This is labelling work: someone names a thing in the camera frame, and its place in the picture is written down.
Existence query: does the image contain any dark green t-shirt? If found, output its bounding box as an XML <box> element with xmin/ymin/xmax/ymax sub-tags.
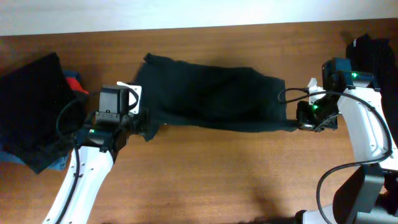
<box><xmin>133</xmin><ymin>54</ymin><xmax>297</xmax><ymax>141</ymax></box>

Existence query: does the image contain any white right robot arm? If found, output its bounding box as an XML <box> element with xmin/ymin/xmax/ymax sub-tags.
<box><xmin>295</xmin><ymin>69</ymin><xmax>397</xmax><ymax>224</ymax></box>

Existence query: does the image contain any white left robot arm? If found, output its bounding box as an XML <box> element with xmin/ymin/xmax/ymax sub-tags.
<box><xmin>43</xmin><ymin>110</ymin><xmax>150</xmax><ymax>224</ymax></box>

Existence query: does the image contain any red garment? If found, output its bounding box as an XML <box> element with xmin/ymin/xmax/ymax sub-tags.
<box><xmin>66</xmin><ymin>77</ymin><xmax>89</xmax><ymax>95</ymax></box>

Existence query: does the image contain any black garment at right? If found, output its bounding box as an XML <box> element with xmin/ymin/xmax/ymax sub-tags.
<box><xmin>346</xmin><ymin>34</ymin><xmax>397</xmax><ymax>141</ymax></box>

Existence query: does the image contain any folded black garment stack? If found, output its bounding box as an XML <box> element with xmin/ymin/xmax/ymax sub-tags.
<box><xmin>1</xmin><ymin>53</ymin><xmax>89</xmax><ymax>174</ymax></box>

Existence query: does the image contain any blue garment under stack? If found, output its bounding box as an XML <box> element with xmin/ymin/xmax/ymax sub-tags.
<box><xmin>1</xmin><ymin>70</ymin><xmax>81</xmax><ymax>170</ymax></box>

